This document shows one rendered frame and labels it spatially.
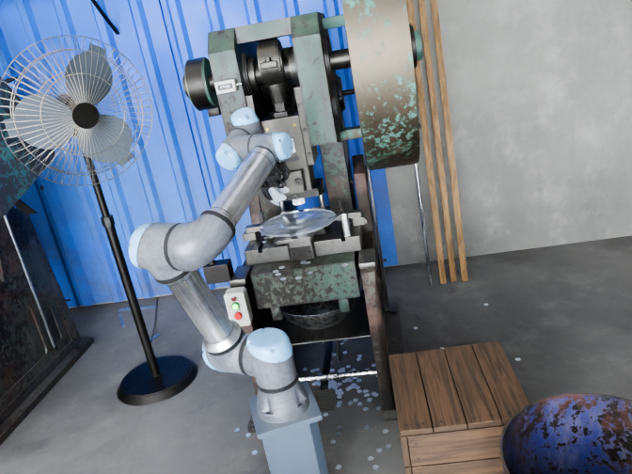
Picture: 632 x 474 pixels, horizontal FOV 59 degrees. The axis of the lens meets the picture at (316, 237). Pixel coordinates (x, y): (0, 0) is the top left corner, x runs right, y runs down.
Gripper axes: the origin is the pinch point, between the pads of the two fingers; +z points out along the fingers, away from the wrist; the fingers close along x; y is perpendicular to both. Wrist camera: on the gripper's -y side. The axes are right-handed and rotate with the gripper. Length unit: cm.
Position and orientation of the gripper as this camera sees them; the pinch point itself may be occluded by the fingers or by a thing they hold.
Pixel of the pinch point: (276, 201)
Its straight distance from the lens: 189.0
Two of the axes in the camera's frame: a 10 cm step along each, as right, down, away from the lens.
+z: 3.0, 7.0, 6.6
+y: 9.2, -0.3, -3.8
